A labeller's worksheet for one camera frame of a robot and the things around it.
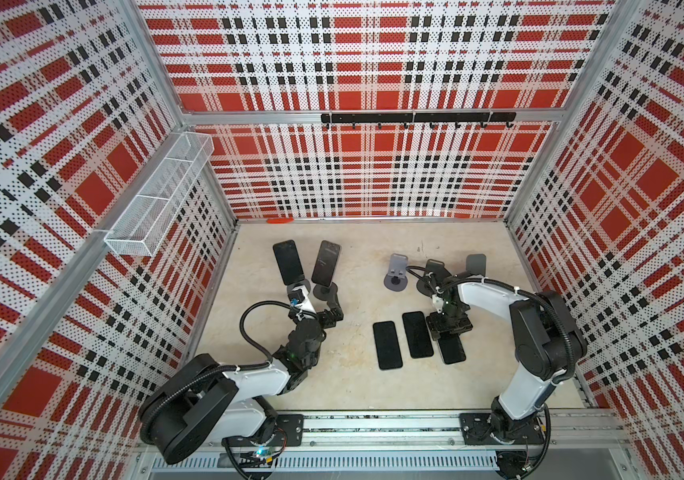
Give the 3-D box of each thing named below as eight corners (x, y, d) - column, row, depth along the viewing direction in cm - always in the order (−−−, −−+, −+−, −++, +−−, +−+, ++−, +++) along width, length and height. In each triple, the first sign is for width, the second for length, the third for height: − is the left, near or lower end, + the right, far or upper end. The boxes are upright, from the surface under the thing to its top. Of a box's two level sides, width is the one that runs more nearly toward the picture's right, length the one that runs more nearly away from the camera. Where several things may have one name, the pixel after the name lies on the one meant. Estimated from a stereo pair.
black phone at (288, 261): (288, 295, 102) (276, 263, 88) (283, 277, 107) (271, 244, 93) (308, 288, 104) (299, 256, 90) (302, 271, 109) (293, 238, 95)
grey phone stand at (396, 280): (385, 291, 103) (387, 273, 94) (383, 272, 108) (385, 253, 100) (405, 291, 103) (409, 273, 94) (403, 272, 108) (406, 253, 100)
